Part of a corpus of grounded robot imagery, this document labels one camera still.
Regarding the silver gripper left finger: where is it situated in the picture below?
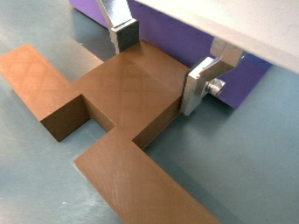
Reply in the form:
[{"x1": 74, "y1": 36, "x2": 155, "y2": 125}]
[{"x1": 96, "y1": 0, "x2": 139, "y2": 53}]

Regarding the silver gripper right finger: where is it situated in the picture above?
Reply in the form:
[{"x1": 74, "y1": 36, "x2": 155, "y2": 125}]
[{"x1": 180, "y1": 38, "x2": 244, "y2": 116}]

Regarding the brown cross-shaped block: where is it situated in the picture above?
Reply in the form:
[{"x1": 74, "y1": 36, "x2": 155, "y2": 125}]
[{"x1": 0, "y1": 41, "x2": 220, "y2": 224}]

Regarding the purple base block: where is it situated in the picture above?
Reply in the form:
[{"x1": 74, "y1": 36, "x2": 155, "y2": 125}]
[{"x1": 70, "y1": 0, "x2": 270, "y2": 108}]

